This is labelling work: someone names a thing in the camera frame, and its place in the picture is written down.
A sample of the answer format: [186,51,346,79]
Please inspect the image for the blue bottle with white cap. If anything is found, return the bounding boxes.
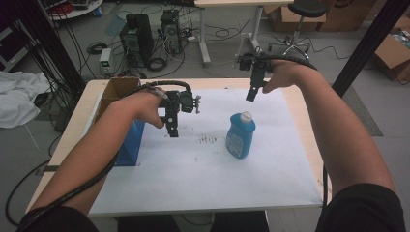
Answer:
[224,110,257,160]

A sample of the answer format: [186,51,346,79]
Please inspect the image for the black cable on floor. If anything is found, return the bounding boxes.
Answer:
[4,159,52,227]

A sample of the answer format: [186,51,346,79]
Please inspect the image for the white paper sheet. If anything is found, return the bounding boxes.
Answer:
[88,87,324,217]

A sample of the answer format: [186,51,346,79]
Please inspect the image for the hand-held gripper cable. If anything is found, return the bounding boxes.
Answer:
[257,52,330,207]
[15,80,194,232]

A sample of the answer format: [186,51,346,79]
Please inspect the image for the flat brown cardboard box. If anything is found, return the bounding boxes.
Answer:
[263,4,327,33]

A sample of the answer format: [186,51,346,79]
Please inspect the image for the person's right hand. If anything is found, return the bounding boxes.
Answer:
[262,59,308,95]

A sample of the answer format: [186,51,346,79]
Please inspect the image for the thick black frame post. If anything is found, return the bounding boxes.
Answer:
[332,0,410,99]

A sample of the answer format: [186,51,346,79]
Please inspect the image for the large black computer tower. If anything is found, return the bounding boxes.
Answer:
[119,14,155,68]

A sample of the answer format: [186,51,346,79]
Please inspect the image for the black swivel stool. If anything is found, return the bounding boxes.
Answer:
[268,0,329,63]

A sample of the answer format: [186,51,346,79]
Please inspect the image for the right hand-held gripper cable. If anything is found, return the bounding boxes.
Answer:
[257,52,330,207]

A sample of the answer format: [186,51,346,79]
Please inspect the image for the white cloth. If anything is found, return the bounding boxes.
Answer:
[0,71,51,130]

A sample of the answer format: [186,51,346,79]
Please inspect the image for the person's black pants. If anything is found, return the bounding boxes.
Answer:
[117,211,271,232]

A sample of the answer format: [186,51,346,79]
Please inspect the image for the white desk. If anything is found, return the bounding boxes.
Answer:
[193,0,295,68]

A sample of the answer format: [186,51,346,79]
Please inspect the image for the blue cardboard box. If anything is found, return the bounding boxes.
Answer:
[91,76,147,167]

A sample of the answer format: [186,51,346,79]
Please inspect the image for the person's left black sleeve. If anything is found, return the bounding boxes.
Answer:
[17,206,100,232]

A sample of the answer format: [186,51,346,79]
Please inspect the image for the open cardboard box with contents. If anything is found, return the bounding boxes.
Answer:
[372,15,410,82]

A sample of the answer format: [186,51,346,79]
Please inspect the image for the round white table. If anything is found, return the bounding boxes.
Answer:
[44,0,104,21]

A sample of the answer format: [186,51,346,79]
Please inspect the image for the left hand-held gripper cable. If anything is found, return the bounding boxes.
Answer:
[15,80,194,232]

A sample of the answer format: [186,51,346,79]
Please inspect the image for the black post with cables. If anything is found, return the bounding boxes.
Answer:
[9,0,87,100]

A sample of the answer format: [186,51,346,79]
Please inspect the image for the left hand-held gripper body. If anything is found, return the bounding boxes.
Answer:
[159,90,202,115]

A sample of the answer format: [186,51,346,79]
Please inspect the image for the person's right black sleeve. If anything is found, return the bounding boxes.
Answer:
[315,183,407,232]

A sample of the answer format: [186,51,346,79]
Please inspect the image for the person's left hand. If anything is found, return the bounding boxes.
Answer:
[119,88,168,130]

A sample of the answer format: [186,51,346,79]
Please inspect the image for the coiled black cable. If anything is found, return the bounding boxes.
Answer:
[86,42,108,55]

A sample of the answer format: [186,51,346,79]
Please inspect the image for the grey floor mat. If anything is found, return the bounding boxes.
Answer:
[340,85,384,137]

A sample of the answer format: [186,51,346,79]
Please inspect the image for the small black computer tower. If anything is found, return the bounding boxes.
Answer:
[160,9,184,55]

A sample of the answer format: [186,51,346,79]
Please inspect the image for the large brown cardboard box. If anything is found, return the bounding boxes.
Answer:
[317,0,379,33]

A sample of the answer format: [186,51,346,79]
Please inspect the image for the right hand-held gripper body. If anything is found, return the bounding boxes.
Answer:
[233,32,275,74]

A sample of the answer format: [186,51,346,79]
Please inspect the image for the light wooden table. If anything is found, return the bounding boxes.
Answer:
[25,77,333,217]

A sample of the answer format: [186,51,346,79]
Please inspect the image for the person's black sleeve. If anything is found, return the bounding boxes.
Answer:
[315,183,407,232]
[17,206,100,232]

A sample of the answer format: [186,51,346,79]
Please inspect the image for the white power supply unit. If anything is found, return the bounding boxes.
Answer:
[99,47,113,77]

